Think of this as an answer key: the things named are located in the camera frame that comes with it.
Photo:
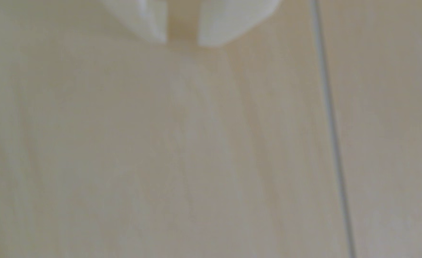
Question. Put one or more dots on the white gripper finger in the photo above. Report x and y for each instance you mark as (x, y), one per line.
(229, 18)
(143, 16)

